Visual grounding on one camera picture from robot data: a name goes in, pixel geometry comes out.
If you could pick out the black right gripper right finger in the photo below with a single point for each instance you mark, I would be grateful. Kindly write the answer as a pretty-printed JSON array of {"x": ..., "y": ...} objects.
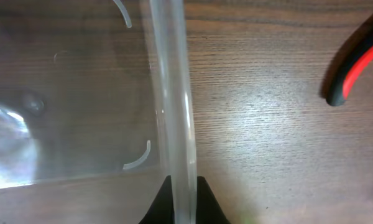
[{"x": 208, "y": 210}]

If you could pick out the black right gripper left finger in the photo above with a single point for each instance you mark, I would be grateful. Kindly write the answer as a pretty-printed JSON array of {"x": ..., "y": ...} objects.
[{"x": 161, "y": 210}]

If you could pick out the clear plastic container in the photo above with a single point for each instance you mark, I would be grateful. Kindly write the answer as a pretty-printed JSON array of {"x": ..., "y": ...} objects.
[{"x": 95, "y": 111}]

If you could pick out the red handled cutting pliers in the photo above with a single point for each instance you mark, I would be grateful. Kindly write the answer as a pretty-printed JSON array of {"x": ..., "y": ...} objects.
[{"x": 348, "y": 63}]

